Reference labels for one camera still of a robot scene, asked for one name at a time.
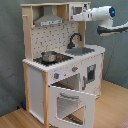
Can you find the black toy faucet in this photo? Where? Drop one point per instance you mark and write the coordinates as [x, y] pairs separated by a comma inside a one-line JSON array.
[[71, 44]]

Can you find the grey range hood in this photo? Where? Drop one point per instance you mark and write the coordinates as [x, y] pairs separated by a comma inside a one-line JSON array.
[[48, 18]]

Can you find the grey ice dispenser panel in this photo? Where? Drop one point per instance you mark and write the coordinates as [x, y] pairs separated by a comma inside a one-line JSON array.
[[91, 73]]

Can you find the white oven door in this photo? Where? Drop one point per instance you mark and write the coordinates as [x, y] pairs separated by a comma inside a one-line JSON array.
[[63, 102]]

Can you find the wooden toy kitchen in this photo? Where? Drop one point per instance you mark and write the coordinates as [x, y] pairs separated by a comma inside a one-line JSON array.
[[39, 78]]

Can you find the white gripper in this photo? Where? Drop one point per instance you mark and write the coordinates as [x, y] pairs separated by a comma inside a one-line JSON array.
[[83, 16]]

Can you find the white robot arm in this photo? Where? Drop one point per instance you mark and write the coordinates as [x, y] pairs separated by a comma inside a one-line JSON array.
[[104, 15]]

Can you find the left red stove knob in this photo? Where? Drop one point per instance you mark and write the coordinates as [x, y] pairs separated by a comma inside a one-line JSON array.
[[56, 75]]

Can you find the white toy microwave door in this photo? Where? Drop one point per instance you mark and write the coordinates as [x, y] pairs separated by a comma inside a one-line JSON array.
[[76, 11]]

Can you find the red stove knob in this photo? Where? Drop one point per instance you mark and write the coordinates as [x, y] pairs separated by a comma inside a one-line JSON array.
[[74, 69], [56, 75]]

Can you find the grey cabinet door handle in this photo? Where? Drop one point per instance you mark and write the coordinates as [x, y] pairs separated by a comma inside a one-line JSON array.
[[84, 83]]

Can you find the black toy stovetop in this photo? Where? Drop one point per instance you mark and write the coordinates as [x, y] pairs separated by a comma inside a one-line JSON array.
[[59, 58]]

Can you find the right red stove knob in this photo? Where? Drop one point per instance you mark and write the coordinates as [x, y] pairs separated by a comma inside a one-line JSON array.
[[74, 69]]

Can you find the small metal pot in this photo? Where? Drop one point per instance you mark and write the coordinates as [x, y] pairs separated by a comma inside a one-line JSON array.
[[49, 56]]

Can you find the grey toy sink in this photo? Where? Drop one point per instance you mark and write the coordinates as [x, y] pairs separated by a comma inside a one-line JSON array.
[[79, 51]]

